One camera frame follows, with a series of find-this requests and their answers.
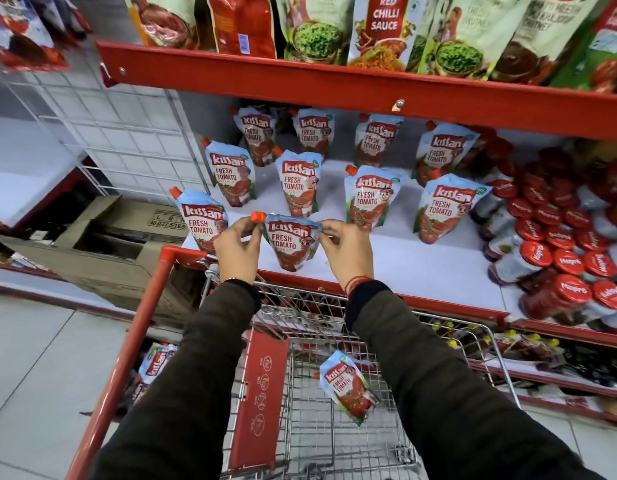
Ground brown sauce pouch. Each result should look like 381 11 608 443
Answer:
122 0 201 50

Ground red chilli sauce pouch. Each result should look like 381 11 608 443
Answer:
348 0 432 73

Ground hanging red snack packets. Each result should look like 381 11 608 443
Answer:
0 0 92 73

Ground person's right hand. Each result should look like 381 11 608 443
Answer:
318 220 375 291

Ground rows of ketchup packs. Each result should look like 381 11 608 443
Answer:
169 106 492 255

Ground person's left hand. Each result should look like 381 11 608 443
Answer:
213 217 263 285

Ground brown chutney pouch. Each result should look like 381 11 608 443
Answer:
490 0 603 86

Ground plain red sauce pouch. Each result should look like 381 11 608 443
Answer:
206 0 277 59

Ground red wrist thread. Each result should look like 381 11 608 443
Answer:
345 276 374 298

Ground tomato ketchup pouch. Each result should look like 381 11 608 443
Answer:
131 342 179 401
316 351 379 426
250 211 323 273

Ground white shelf board red edge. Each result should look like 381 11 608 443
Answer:
181 157 617 350

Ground green chutney pouch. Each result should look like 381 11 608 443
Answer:
418 0 535 80
275 0 357 65

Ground brown cardboard box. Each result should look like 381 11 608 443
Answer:
0 195 205 326

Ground red shopping cart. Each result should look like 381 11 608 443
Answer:
66 246 522 480

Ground red metal shelf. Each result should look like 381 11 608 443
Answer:
96 40 617 141

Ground white wire grid panel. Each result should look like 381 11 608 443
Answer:
0 70 210 205

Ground row of yellow-capped bottles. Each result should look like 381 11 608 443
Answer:
429 320 562 366

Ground group of red-lidded jars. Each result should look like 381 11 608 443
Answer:
469 139 617 335

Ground person's right forearm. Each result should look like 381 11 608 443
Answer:
345 280 605 480

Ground green tomato print pouch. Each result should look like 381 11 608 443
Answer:
550 0 617 94

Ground red-edged bottom shelf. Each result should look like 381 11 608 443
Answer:
466 357 617 426

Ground person's left forearm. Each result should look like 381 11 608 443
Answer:
91 279 263 480

